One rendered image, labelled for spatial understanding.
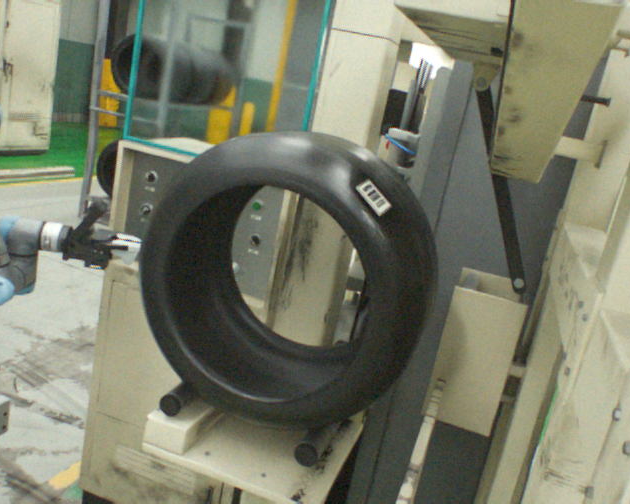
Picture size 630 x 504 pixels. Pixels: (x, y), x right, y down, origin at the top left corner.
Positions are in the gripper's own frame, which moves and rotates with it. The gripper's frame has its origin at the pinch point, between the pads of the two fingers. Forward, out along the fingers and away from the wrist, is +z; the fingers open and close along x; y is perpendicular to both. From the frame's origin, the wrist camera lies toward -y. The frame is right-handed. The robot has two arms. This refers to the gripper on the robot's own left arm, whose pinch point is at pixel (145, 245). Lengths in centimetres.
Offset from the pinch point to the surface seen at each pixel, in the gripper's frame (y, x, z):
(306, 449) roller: 7, 60, 41
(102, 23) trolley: -12, -339, -100
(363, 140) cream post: -40, 15, 46
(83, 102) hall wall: 215, -1050, -304
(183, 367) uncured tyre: 1, 49, 17
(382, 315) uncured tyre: -21, 59, 49
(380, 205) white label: -38, 53, 45
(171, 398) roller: 8, 50, 16
